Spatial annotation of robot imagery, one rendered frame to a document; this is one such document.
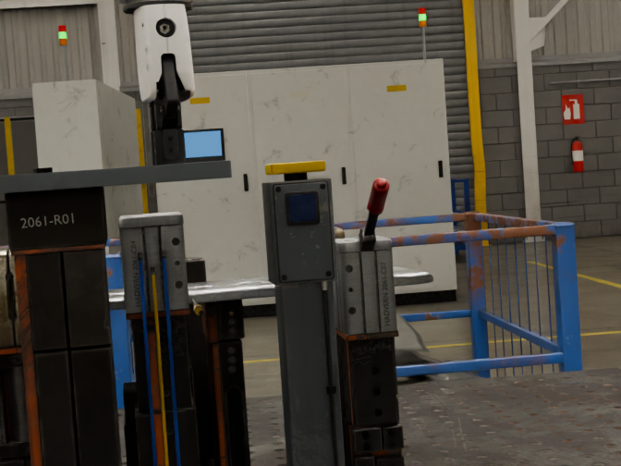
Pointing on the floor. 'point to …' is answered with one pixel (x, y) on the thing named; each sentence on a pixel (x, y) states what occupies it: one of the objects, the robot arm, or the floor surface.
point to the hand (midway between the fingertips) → (167, 148)
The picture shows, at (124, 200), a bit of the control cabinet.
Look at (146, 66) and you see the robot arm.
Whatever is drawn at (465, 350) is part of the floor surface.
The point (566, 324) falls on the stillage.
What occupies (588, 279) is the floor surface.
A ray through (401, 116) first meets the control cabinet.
